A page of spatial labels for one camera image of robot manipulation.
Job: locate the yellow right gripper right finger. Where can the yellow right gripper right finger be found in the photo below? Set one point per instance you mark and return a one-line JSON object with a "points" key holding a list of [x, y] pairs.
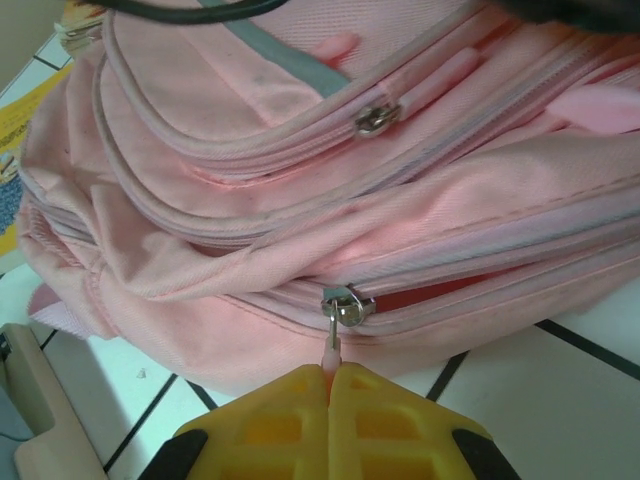
{"points": [[400, 435]]}

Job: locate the teal pencil case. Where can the teal pencil case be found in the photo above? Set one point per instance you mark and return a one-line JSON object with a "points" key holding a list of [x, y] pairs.
{"points": [[45, 400]]}

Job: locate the yellow book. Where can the yellow book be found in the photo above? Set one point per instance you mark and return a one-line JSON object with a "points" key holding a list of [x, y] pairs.
{"points": [[20, 120]]}

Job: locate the pink school backpack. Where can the pink school backpack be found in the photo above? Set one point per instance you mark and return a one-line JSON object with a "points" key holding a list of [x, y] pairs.
{"points": [[300, 200]]}

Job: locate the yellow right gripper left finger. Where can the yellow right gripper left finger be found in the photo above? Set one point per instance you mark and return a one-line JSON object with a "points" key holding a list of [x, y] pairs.
{"points": [[270, 435]]}

